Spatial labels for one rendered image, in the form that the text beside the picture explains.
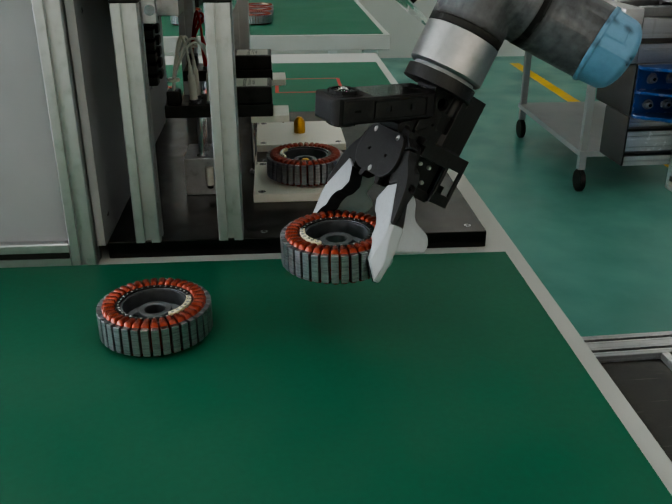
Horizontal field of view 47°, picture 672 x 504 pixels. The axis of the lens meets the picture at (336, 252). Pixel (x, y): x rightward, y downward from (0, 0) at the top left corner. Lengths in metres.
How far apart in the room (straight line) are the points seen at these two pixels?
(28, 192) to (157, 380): 0.34
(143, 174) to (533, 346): 0.49
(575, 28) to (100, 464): 0.57
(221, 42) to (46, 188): 0.27
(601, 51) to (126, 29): 0.50
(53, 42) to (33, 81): 0.05
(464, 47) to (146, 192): 0.42
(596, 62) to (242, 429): 0.47
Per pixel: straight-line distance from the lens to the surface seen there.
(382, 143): 0.76
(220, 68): 0.91
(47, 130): 0.94
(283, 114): 1.09
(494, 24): 0.76
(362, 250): 0.73
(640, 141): 1.48
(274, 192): 1.08
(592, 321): 2.47
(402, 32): 6.56
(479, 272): 0.93
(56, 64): 0.92
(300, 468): 0.62
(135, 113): 0.93
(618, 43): 0.80
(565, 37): 0.79
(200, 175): 1.11
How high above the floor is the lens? 1.14
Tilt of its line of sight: 24 degrees down
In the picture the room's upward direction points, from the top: straight up
